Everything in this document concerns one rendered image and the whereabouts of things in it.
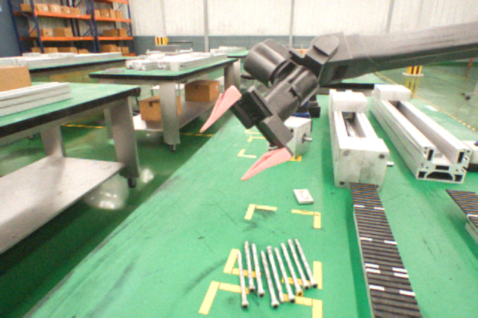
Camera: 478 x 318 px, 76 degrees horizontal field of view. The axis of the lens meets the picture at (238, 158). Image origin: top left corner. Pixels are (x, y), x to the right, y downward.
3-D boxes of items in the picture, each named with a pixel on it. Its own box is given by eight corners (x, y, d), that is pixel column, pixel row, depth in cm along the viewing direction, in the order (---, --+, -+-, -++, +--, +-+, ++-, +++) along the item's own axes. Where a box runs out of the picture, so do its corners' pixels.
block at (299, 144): (302, 161, 84) (305, 128, 80) (266, 153, 90) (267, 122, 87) (316, 151, 92) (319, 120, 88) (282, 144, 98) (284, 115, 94)
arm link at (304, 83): (326, 74, 50) (317, 95, 55) (293, 52, 52) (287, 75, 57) (299, 99, 48) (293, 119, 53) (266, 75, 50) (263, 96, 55)
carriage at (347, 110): (364, 121, 102) (367, 100, 100) (330, 119, 105) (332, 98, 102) (359, 110, 117) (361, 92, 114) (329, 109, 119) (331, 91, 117)
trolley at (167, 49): (181, 104, 535) (176, 42, 498) (151, 103, 543) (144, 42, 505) (196, 94, 630) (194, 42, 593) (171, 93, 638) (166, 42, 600)
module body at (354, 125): (375, 175, 76) (381, 142, 73) (333, 171, 78) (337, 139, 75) (349, 107, 148) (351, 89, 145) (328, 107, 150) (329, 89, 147)
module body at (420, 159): (462, 184, 71) (472, 149, 68) (415, 179, 74) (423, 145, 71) (391, 110, 143) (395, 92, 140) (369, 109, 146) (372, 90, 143)
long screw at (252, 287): (255, 293, 41) (255, 287, 40) (248, 293, 41) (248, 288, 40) (249, 244, 51) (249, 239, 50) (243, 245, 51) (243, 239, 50)
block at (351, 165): (393, 192, 67) (402, 152, 64) (334, 186, 70) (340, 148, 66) (385, 176, 75) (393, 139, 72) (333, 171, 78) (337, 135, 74)
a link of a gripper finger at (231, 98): (230, 154, 43) (272, 113, 46) (196, 114, 42) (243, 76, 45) (216, 158, 49) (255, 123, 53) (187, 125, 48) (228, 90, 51)
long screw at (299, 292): (303, 296, 40) (304, 291, 40) (296, 297, 40) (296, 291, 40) (285, 246, 50) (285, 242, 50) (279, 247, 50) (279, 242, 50)
